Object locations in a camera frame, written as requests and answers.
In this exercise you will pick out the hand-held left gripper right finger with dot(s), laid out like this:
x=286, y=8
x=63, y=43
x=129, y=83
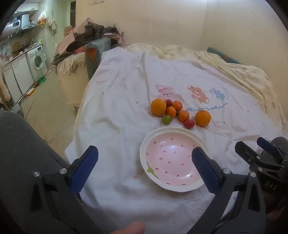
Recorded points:
x=205, y=172

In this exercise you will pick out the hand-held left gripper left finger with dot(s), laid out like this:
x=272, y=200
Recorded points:
x=85, y=169

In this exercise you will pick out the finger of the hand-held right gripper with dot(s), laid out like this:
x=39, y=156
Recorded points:
x=244, y=151
x=266, y=142

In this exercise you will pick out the pink speckled plate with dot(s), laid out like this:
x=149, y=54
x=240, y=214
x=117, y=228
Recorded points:
x=171, y=162

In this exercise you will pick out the red plum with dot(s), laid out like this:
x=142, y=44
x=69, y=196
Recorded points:
x=189, y=123
x=168, y=102

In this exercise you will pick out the large orange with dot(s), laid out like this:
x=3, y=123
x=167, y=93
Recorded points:
x=203, y=118
x=158, y=107

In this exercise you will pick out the small tangerine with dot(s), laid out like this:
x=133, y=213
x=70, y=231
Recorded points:
x=177, y=105
x=170, y=112
x=183, y=115

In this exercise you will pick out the green lime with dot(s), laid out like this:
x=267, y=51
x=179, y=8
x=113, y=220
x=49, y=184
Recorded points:
x=166, y=120

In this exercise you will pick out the person's left hand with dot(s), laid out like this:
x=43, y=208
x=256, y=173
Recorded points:
x=129, y=229

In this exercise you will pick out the cream patterned quilt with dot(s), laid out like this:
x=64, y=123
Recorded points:
x=243, y=72

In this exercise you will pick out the white cartoon printed blanket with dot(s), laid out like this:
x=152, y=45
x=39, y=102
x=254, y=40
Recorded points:
x=123, y=94

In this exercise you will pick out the teal pillow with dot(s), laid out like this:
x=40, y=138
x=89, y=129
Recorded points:
x=222, y=56

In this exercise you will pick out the green dustpan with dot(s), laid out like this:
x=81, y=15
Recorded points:
x=41, y=79

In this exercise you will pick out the teal grey cushion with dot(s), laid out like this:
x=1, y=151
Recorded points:
x=99, y=52

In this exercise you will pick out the white kitchen cabinets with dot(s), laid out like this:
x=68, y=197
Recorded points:
x=15, y=73

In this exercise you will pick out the white washing machine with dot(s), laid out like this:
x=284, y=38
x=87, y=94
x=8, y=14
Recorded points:
x=37, y=60

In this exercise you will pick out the pile of dark clothes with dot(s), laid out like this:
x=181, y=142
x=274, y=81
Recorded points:
x=90, y=33

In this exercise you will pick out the pink cloth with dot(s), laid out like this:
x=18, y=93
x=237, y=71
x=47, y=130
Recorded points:
x=74, y=33

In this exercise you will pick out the hanging cloth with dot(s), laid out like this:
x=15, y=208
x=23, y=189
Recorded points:
x=52, y=25

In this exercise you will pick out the dark door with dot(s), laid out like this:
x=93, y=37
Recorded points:
x=73, y=13

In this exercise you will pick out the hanging plastic bag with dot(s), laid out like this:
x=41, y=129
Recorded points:
x=42, y=18

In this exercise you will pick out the silver range hood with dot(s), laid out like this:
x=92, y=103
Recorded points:
x=22, y=22

